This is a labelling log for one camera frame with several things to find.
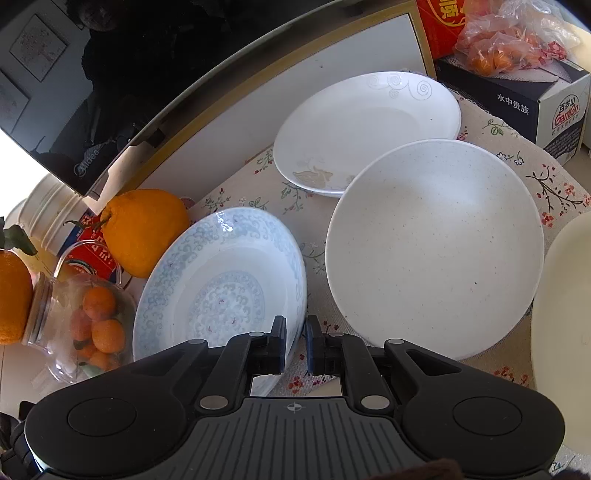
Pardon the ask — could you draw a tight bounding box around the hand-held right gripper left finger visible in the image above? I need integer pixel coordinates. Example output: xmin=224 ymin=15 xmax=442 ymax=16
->
xmin=151 ymin=316 xmax=288 ymax=411

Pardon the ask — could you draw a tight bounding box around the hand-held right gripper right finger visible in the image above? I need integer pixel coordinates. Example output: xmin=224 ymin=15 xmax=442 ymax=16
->
xmin=305 ymin=315 xmax=457 ymax=411

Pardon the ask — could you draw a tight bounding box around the blue patterned plate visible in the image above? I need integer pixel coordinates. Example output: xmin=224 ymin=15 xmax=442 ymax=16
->
xmin=132 ymin=207 xmax=308 ymax=398

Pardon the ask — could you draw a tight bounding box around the white speckled plate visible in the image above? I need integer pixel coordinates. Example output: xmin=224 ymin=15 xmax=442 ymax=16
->
xmin=324 ymin=138 xmax=546 ymax=361

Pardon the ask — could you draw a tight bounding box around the white swirl print plate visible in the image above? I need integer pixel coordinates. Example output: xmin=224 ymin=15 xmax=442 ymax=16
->
xmin=272 ymin=71 xmax=462 ymax=199

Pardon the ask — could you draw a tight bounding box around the large cream bowl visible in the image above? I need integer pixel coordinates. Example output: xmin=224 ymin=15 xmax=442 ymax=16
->
xmin=530 ymin=212 xmax=591 ymax=448

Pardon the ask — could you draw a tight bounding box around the floral tablecloth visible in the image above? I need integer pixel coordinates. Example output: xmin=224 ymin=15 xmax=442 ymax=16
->
xmin=185 ymin=88 xmax=591 ymax=402

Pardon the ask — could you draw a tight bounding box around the large orange citrus fruit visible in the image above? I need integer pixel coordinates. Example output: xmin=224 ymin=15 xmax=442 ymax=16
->
xmin=0 ymin=217 xmax=38 ymax=346
xmin=99 ymin=188 xmax=191 ymax=278

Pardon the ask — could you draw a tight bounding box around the glass jar of kumquats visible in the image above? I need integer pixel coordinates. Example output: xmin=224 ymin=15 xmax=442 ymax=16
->
xmin=21 ymin=240 xmax=137 ymax=385

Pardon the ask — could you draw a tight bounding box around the red label container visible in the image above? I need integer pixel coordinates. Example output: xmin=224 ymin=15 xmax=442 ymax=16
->
xmin=65 ymin=210 xmax=122 ymax=282

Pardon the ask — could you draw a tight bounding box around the stack of white tubs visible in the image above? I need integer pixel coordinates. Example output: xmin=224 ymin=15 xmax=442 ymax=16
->
xmin=18 ymin=174 xmax=100 ymax=257

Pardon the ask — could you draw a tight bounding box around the white wooden-edged cabinet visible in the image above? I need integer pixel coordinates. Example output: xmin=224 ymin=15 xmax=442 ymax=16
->
xmin=90 ymin=0 xmax=438 ymax=217

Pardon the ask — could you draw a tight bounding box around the black and white cardboard box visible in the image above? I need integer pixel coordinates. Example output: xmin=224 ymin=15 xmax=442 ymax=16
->
xmin=434 ymin=53 xmax=591 ymax=164

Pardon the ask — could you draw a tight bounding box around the black microwave oven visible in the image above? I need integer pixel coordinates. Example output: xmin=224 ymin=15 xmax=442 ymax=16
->
xmin=0 ymin=0 xmax=356 ymax=200

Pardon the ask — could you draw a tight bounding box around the red cardboard box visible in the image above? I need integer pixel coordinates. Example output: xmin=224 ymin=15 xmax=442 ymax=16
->
xmin=416 ymin=0 xmax=472 ymax=61

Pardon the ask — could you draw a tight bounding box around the plastic bag of small oranges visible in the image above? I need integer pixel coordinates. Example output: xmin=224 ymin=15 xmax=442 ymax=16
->
xmin=455 ymin=0 xmax=583 ymax=79

